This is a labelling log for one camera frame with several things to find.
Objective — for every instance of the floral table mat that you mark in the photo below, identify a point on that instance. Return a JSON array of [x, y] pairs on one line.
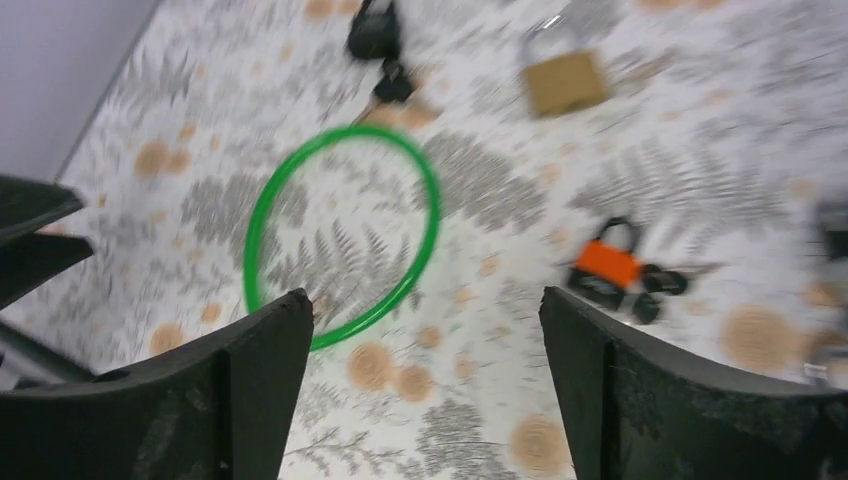
[[727, 121]]

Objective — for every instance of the black poker chip case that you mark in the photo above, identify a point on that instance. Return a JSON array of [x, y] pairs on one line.
[[831, 224]]

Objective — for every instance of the black padlock with keys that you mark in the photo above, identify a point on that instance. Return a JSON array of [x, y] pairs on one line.
[[376, 35]]

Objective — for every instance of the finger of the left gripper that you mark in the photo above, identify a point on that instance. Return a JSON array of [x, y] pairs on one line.
[[33, 259], [27, 206]]

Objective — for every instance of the brass padlock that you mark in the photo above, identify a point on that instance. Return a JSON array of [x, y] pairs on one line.
[[566, 82]]

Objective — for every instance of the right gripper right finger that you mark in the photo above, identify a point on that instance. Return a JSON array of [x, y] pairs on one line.
[[637, 407]]

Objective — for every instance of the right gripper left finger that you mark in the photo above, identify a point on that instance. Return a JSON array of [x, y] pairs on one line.
[[219, 407]]

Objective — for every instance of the orange black padlock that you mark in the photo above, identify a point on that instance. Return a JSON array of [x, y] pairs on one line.
[[609, 273]]

